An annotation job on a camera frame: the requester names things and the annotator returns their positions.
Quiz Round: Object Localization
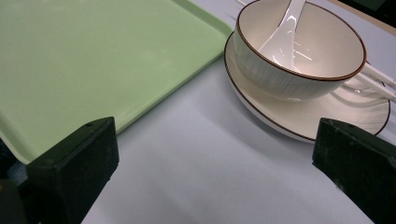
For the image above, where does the white chopstick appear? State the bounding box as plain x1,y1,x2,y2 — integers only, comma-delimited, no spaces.
361,63,396,91
354,73,396,104

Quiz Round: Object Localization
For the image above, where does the light green tray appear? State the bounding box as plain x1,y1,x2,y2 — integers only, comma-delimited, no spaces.
0,0,234,165

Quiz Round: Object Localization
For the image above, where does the white ceramic spoon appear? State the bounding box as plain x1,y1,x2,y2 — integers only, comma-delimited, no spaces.
258,0,307,72

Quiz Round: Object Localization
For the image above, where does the white plate with brown rim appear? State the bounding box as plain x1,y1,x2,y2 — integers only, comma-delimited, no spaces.
223,31,391,144

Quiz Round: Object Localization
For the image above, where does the white bowl with brown rim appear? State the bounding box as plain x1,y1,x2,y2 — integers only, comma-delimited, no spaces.
233,0,367,103

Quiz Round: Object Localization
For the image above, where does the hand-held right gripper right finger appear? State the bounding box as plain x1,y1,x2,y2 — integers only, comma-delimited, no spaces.
312,118,396,224

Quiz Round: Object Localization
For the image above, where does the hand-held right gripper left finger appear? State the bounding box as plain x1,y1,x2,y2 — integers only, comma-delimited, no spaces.
25,117,120,224

